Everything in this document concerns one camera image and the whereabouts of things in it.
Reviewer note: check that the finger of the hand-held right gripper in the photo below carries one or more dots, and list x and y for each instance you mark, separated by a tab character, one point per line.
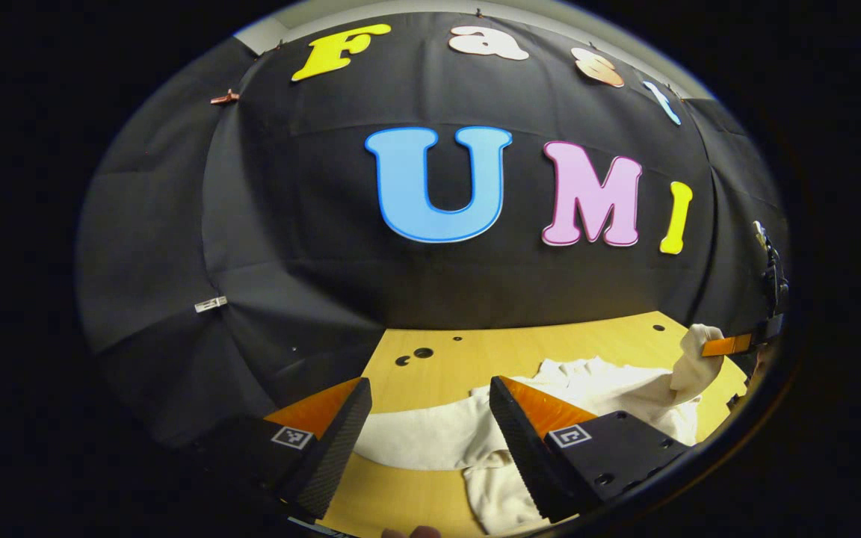
726	345

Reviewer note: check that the cream sweatshirt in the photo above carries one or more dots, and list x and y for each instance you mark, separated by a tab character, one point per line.
430	437

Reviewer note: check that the black backdrop cloth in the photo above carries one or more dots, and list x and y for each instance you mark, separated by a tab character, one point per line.
288	224

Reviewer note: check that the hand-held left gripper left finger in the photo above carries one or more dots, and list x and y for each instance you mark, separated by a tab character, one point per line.
337	456

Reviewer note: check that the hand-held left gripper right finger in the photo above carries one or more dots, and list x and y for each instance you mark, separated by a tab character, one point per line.
524	456

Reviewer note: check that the small white clip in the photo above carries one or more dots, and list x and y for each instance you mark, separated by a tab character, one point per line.
211	304

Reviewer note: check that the small copper clip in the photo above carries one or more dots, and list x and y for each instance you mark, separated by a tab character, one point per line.
225	97

